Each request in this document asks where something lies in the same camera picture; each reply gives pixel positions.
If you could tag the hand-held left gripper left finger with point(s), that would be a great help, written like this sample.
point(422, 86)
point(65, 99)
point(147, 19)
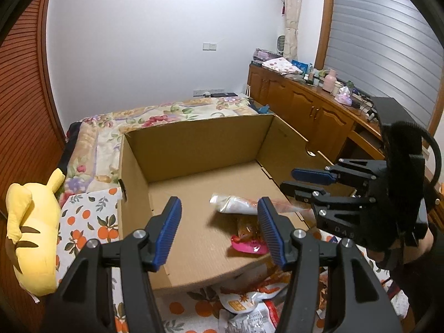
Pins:
point(173, 222)

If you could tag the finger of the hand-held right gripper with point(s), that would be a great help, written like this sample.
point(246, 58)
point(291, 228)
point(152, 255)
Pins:
point(312, 176)
point(301, 191)

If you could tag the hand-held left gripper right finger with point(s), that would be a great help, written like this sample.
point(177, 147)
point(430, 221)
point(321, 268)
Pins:
point(270, 232)

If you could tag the clear cracker packet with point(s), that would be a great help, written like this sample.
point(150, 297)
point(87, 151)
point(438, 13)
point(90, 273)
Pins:
point(247, 228)

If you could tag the pink snack packet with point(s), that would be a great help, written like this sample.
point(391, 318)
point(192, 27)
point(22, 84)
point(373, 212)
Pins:
point(248, 248)

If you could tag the white foil snack packet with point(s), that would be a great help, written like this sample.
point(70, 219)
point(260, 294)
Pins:
point(230, 203)

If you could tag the orange white snack packet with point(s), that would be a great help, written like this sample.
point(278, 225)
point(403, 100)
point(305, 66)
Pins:
point(274, 284)

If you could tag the large cardboard box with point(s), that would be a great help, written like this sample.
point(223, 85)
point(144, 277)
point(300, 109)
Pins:
point(194, 149)

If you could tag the person's right forearm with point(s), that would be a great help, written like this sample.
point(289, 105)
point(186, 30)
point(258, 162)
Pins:
point(428, 246)

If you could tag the wooden cabinet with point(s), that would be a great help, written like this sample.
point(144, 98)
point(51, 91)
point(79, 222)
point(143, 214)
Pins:
point(305, 111)

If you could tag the red orange snack packet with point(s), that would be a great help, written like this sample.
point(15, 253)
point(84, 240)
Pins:
point(326, 281)

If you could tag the white packet orange squares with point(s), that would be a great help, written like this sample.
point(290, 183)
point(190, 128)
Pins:
point(239, 301)

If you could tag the blue cloth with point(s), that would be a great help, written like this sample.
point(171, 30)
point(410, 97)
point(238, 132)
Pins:
point(263, 108)

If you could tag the pink tissue pack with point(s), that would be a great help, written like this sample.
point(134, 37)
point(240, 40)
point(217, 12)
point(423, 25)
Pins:
point(344, 97)

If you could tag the orange fruit print bedsheet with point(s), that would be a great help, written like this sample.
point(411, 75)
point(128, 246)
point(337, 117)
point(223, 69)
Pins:
point(86, 222)

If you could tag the silver red snack packet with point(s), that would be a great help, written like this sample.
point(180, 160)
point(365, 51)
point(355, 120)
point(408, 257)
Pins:
point(249, 322)

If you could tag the pink bottle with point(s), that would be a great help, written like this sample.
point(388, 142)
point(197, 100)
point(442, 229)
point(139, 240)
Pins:
point(329, 80)

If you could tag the floral blanket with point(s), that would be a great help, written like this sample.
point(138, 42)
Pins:
point(156, 118)

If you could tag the blue packets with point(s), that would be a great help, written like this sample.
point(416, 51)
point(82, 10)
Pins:
point(300, 66)

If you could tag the strawberry print cloth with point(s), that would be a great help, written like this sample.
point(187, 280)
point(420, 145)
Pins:
point(281, 66)

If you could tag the purple floral folded cloth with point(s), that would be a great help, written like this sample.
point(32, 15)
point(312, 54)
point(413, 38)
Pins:
point(263, 54)

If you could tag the white small appliance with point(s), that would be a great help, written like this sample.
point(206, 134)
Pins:
point(280, 44)

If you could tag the dark cloth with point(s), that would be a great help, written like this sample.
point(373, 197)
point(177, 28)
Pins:
point(72, 130)

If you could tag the yellow plush toy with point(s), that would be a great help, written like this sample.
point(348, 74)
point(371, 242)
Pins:
point(31, 229)

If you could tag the grey window blind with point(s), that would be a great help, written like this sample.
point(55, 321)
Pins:
point(378, 31)

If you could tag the beige curtain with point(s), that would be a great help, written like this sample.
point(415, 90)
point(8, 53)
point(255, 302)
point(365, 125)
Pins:
point(289, 17)

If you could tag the wooden louvred wardrobe door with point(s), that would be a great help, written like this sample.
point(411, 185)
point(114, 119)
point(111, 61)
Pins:
point(24, 93)

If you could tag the white wall switch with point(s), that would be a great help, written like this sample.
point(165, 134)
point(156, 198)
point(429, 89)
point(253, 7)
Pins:
point(209, 46)

